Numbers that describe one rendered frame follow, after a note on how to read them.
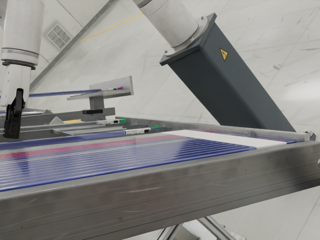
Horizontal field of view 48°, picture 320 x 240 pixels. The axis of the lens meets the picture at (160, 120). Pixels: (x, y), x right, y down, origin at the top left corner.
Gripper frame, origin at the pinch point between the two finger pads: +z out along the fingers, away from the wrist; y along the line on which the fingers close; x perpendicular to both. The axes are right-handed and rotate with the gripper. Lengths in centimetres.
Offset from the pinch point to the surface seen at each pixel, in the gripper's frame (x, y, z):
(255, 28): 172, -98, -81
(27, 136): 5.4, -8.0, 2.0
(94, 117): 23.1, -8.0, -5.0
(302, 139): 30, 58, -6
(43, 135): 9.4, -8.0, 1.3
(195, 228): 87, -35, 39
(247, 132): 30, 47, -6
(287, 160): 24, 60, -3
